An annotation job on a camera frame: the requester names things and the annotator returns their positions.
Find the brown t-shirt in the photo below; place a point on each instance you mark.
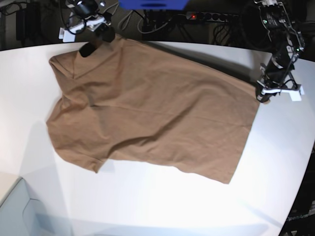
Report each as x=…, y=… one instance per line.
x=130, y=101

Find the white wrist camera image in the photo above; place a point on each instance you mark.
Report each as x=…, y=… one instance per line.
x=296, y=95
x=65, y=36

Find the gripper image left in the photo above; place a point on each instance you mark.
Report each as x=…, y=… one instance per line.
x=106, y=34

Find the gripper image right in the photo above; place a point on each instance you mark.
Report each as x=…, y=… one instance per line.
x=273, y=81

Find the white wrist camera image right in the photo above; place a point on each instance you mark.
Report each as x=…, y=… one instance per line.
x=296, y=95

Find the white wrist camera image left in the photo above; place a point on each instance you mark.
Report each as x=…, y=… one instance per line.
x=65, y=36

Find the grey bin at corner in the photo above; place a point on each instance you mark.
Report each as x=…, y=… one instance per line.
x=19, y=213

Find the black power strip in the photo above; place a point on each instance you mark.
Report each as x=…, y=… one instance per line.
x=209, y=17

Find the blue plastic box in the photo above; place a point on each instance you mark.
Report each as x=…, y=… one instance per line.
x=153, y=4

